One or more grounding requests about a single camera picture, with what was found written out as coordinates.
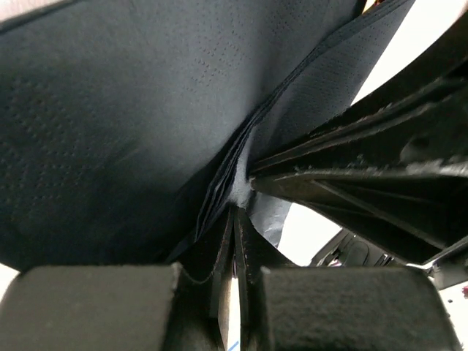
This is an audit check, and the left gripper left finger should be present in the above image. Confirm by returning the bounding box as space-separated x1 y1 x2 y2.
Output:
1 209 234 350

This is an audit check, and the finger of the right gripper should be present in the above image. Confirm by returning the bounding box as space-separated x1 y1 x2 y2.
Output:
253 16 467 176
252 174 467 263

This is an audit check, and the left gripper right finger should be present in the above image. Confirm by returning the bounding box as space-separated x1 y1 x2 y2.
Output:
233 209 461 350

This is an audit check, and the dark navy paper napkin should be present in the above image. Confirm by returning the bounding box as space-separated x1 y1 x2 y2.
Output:
1 1 412 271

